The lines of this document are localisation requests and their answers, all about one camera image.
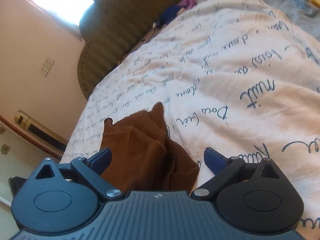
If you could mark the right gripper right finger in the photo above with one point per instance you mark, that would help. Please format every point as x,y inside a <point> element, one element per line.
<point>226,171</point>

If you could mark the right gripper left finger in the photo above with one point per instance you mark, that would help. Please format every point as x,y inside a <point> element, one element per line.
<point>89,172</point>

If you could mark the brown knit sweater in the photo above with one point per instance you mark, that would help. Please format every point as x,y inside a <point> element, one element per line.
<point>143,157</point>

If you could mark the gold black bedside device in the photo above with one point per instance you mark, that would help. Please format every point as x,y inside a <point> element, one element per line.
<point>40,131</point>

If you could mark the white script-print bedspread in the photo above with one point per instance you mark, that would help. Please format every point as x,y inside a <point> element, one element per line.
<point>234,75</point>

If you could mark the olive green padded headboard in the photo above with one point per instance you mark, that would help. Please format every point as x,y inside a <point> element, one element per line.
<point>110,28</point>

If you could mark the blue garment by headboard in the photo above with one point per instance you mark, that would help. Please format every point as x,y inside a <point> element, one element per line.
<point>169,15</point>

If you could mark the light blue blanket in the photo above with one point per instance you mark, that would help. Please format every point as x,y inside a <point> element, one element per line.
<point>301,12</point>

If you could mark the white wall socket pair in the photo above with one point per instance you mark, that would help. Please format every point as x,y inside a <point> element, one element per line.
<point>46,66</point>

